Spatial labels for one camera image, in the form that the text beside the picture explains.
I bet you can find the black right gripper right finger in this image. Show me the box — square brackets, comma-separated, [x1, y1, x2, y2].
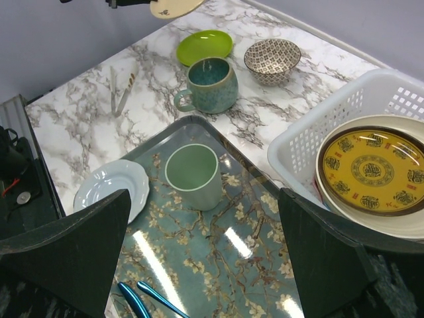
[278, 188, 423, 317]

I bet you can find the yellow patterned plate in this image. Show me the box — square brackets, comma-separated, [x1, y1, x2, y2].
[317, 125, 423, 216]

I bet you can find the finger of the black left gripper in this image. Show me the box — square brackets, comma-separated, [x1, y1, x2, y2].
[105, 0, 156, 9]

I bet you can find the blue metallic spoon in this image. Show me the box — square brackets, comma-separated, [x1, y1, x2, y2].
[136, 281, 189, 318]

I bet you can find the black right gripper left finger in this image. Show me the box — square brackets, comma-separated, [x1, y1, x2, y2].
[1, 189, 130, 317]

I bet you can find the cream floral plate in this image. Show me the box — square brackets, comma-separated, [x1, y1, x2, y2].
[150, 0, 205, 19]

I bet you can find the lime green plate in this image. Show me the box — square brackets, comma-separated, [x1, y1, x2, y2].
[176, 30, 233, 66]

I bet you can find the patterned small ceramic bowl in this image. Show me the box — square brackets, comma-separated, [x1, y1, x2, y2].
[243, 38, 301, 86]

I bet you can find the light green ceramic cup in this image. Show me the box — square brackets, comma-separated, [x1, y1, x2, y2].
[165, 143, 223, 211]

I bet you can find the light blue scalloped plate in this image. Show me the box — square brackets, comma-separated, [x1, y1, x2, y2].
[73, 159, 150, 223]

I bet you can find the cream plate with black mark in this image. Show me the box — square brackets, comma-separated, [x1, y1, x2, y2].
[315, 115, 423, 240]

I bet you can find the blue metallic knife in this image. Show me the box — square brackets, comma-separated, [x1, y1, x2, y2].
[118, 282, 151, 318]

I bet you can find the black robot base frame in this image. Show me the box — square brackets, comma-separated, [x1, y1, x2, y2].
[1, 95, 66, 239]

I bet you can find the teal floral serving tray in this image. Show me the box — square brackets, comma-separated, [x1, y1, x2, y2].
[111, 116, 303, 317]

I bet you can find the teal glazed ceramic mug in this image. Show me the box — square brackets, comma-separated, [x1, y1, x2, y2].
[174, 57, 239, 114]

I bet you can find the white perforated plastic bin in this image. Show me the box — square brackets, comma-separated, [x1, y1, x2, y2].
[267, 69, 423, 206]

